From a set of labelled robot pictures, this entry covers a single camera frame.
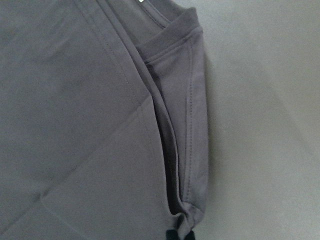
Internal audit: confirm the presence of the brown t-shirt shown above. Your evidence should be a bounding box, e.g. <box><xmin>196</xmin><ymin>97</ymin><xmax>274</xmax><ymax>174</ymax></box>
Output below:
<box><xmin>0</xmin><ymin>0</ymin><xmax>209</xmax><ymax>240</ymax></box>

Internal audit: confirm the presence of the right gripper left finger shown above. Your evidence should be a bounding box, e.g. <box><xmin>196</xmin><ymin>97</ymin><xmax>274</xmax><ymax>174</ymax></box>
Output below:
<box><xmin>165</xmin><ymin>229</ymin><xmax>179</xmax><ymax>240</ymax></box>

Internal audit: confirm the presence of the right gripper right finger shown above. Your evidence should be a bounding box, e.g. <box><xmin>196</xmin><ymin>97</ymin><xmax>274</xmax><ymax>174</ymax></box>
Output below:
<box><xmin>184</xmin><ymin>231</ymin><xmax>196</xmax><ymax>240</ymax></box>

